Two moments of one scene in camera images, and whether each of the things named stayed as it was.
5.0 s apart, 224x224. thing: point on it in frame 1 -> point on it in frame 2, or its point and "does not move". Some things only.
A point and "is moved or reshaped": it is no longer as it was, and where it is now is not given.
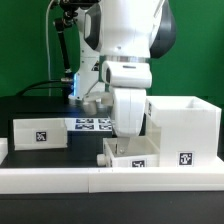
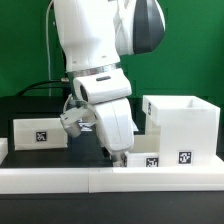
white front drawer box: (142, 151) is moved or reshaped
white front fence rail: (110, 180) does not move
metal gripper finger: (123, 144) -> (119, 159)
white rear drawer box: (39, 133) does not move
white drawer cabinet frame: (188, 128) does not move
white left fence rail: (3, 149) does not move
